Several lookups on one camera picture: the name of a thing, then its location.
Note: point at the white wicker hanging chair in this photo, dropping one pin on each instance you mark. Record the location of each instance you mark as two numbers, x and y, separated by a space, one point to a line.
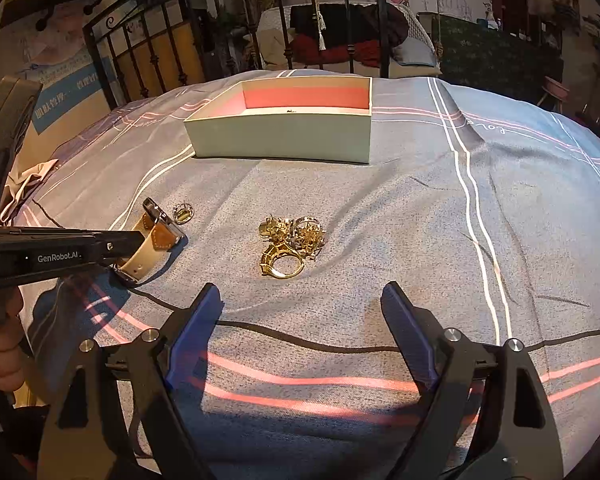
421 30

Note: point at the pale green box pink inside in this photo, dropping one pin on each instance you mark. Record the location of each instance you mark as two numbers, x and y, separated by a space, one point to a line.
280 135

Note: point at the green patterned counter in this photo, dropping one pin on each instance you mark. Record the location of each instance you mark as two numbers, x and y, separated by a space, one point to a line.
495 55

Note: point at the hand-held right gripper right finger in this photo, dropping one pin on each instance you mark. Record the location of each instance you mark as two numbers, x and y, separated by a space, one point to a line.
412 345

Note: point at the blue and white wall poster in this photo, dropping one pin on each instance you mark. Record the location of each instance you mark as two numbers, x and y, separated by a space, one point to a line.
65 85

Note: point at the person's left hand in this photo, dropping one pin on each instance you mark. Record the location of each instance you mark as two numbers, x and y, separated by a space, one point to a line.
2 350

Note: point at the pink stool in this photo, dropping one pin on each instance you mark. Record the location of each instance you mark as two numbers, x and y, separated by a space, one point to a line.
555 87

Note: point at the black cloth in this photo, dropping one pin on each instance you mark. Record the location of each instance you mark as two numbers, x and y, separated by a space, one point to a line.
330 20

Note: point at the black metal bed frame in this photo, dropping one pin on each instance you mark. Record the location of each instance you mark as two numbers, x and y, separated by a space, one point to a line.
379 20

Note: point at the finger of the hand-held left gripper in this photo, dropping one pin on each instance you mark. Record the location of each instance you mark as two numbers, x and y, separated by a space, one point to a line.
122 246

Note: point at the red cloth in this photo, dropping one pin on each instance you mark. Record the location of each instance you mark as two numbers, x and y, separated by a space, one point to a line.
365 52

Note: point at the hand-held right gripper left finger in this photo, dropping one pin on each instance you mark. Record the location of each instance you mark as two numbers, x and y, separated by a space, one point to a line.
192 345

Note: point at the beige cloth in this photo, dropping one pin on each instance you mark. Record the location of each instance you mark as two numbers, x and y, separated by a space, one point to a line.
30 185

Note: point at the grey pillow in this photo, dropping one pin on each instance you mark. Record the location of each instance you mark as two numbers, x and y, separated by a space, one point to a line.
412 52

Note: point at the pile of gold rings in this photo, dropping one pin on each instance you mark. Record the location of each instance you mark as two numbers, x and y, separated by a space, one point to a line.
310 235

